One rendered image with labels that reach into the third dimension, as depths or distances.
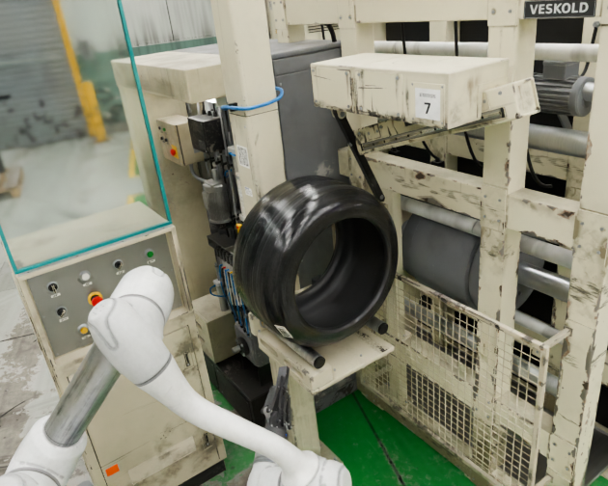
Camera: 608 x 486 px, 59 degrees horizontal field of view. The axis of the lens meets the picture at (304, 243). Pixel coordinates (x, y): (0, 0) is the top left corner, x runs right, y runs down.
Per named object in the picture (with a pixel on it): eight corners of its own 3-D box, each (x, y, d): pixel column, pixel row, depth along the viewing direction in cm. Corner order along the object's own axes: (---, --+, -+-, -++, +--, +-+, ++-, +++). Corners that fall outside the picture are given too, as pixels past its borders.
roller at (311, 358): (262, 313, 201) (272, 314, 204) (259, 325, 202) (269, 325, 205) (317, 357, 175) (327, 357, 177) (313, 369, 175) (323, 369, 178)
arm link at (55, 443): (-12, 499, 143) (23, 437, 162) (47, 519, 147) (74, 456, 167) (114, 283, 117) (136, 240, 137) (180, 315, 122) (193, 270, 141)
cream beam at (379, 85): (312, 107, 187) (308, 64, 181) (367, 94, 199) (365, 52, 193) (446, 131, 141) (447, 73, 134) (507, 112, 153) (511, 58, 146)
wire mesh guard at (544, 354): (360, 383, 255) (350, 252, 225) (363, 381, 255) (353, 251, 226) (529, 513, 185) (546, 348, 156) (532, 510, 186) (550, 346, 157)
